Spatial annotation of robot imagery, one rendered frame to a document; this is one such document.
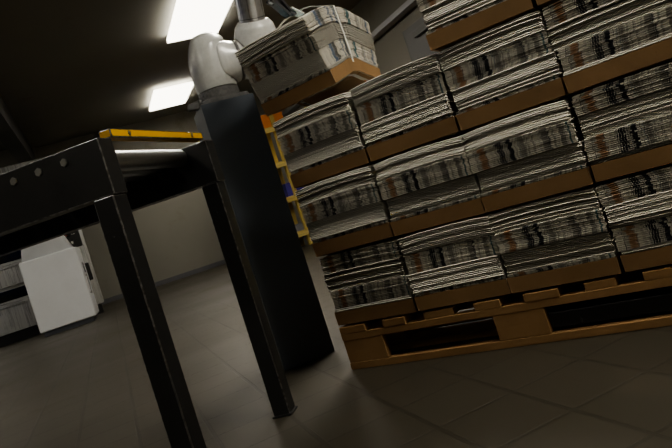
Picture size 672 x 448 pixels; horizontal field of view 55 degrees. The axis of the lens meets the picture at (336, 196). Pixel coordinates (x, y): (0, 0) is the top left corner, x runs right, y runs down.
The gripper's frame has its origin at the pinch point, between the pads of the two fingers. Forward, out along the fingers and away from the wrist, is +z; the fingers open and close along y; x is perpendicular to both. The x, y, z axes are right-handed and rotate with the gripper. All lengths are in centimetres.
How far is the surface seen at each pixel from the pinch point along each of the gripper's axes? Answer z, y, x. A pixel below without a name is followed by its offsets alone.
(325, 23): -9.1, 18.3, 14.2
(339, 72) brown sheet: -9.0, 34.3, 14.6
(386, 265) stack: -10, 95, 15
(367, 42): 15.6, 21.1, 14.3
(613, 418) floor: -56, 128, 79
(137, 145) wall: 607, -170, -771
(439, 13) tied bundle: -16, 32, 53
